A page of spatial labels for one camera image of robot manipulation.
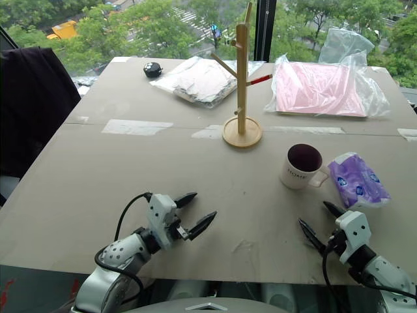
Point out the yellow truck outside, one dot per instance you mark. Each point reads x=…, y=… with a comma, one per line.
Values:
x=63, y=30

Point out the wooden mug tree stand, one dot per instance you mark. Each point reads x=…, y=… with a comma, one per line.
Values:
x=241, y=98

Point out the small black round device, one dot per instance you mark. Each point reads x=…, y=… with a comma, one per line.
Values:
x=152, y=69

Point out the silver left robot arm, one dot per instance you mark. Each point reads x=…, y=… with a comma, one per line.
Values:
x=120, y=251

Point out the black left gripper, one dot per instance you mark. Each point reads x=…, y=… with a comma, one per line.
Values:
x=180, y=229

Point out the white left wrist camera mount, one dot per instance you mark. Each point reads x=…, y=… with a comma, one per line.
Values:
x=159, y=208

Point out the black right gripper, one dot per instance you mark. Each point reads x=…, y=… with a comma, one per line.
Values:
x=335, y=244

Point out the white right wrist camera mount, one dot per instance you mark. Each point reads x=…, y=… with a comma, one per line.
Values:
x=355, y=228

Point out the white mug with dark inside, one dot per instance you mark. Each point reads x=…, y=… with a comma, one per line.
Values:
x=294, y=176

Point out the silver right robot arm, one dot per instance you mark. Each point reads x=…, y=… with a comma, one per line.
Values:
x=389, y=270

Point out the dark cloth covered chair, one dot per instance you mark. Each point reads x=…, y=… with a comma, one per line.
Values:
x=32, y=107

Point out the silver robot torso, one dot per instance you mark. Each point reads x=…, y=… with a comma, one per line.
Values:
x=163, y=307

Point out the pink sheet in plastic bag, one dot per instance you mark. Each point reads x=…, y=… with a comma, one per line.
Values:
x=358, y=44

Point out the black window frame post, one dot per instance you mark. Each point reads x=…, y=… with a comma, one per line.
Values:
x=264, y=29

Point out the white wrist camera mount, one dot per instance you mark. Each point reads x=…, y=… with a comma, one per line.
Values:
x=159, y=208
x=355, y=228

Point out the clear bag with beige sheets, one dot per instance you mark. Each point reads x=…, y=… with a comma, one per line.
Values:
x=202, y=81

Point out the purple tissue pack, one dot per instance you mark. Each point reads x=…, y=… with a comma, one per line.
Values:
x=358, y=182

